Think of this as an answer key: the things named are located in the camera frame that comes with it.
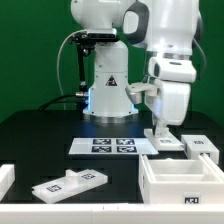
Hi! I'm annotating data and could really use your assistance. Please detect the grey camera cable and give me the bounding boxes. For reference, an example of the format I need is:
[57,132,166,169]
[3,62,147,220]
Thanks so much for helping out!
[55,30,88,112]

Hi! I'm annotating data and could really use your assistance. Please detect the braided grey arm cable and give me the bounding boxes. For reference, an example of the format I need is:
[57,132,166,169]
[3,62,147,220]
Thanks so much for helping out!
[191,36,208,81]

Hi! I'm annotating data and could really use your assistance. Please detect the black camera on stand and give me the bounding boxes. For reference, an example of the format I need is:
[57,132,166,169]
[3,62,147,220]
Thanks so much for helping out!
[68,28,120,120]

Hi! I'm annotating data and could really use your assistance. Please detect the white left fence block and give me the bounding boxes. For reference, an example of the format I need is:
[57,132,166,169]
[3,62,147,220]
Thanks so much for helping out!
[0,164,15,201]

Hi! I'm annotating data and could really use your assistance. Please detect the white front fence rail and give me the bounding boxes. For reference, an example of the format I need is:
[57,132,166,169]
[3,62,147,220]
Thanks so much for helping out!
[0,204,224,224]

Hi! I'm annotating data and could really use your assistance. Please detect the white cabinet top block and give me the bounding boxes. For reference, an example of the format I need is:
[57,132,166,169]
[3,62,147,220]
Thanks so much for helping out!
[181,135,219,164]

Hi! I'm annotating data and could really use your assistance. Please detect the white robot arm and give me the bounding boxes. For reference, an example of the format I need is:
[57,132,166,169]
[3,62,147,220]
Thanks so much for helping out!
[71,0,201,138]

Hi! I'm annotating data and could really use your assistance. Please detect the white door panel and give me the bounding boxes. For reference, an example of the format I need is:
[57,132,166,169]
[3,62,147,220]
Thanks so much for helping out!
[144,129,184,151]
[32,169,108,204]

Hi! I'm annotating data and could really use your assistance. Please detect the white marker base sheet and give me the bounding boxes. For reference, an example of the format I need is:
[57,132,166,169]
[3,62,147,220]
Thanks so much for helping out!
[69,138,158,155]

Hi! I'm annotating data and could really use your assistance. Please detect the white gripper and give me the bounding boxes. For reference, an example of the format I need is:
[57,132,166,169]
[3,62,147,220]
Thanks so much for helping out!
[145,79,191,137]

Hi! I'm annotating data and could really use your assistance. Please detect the white door panel front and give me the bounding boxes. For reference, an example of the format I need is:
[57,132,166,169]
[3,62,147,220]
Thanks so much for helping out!
[32,169,108,204]

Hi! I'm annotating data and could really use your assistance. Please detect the white cabinet body box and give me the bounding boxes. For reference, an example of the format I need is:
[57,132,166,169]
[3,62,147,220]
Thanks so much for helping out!
[138,154,224,204]

